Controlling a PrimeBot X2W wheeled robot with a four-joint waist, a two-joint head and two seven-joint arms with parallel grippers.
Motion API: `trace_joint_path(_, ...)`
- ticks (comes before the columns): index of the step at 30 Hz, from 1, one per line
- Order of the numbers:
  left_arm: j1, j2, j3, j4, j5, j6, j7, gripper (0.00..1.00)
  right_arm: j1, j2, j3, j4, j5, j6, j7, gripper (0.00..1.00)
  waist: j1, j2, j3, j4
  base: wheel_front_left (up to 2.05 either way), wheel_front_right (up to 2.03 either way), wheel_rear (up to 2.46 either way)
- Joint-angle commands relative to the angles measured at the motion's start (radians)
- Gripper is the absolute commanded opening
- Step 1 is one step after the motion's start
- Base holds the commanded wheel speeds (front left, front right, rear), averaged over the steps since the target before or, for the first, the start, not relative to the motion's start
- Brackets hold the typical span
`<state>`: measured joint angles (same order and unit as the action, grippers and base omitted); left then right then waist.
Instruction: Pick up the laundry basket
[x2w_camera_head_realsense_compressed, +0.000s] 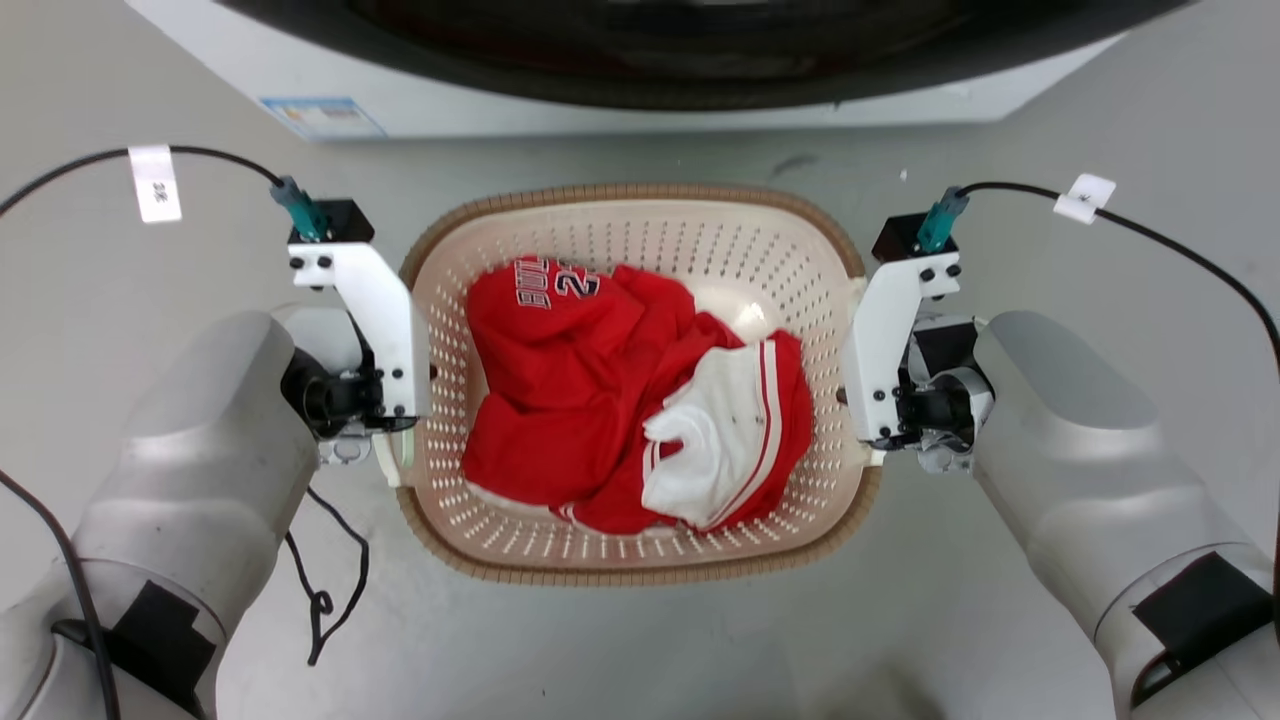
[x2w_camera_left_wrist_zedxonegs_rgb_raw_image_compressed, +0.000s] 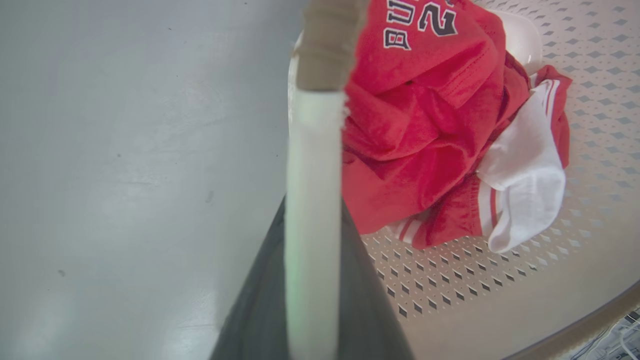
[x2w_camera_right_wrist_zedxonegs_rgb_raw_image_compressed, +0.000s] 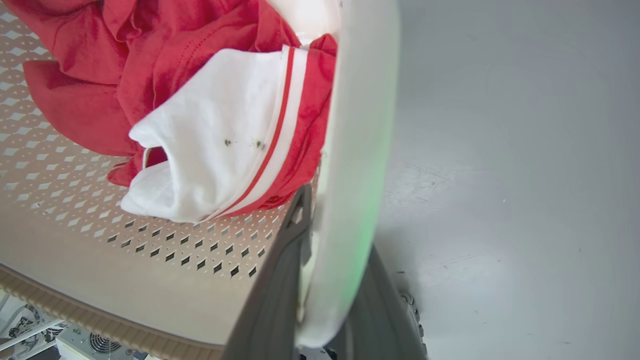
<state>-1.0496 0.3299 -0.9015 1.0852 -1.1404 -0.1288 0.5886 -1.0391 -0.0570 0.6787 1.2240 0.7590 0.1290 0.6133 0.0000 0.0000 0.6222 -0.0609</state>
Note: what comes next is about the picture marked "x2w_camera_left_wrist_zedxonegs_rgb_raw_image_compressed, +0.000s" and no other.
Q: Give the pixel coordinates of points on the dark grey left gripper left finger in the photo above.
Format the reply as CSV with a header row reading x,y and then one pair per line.
x,y
257,310

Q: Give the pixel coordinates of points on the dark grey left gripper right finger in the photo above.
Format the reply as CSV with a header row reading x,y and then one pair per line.
x,y
367,310

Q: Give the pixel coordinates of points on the white perforated plastic laundry basket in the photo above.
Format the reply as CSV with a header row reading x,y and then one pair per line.
x,y
500,300

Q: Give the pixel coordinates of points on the red and white basketball jersey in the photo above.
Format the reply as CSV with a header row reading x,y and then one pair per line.
x,y
425,125

